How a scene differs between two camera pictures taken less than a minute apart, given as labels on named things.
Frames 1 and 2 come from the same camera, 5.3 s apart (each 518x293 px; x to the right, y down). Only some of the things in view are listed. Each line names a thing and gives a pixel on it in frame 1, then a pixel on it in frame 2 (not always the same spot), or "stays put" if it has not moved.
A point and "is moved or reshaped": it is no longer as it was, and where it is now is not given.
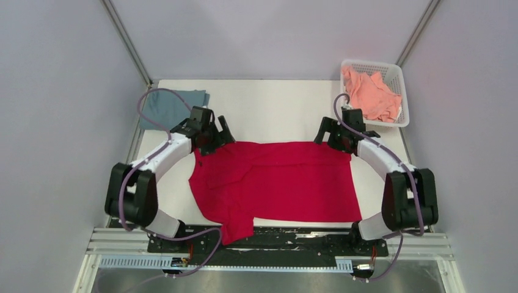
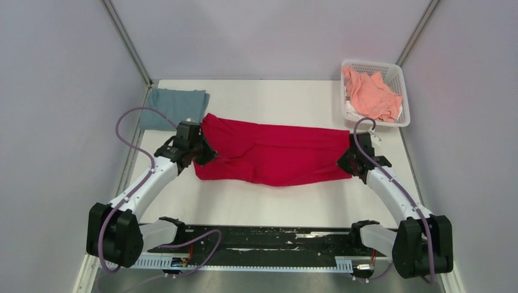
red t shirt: x=236 y=182 is moved or reshaped
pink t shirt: x=372 y=95 stays put
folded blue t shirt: x=164 y=110 stays put
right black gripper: x=330 y=125 -> x=341 y=163
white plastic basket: x=378 y=88 stays put
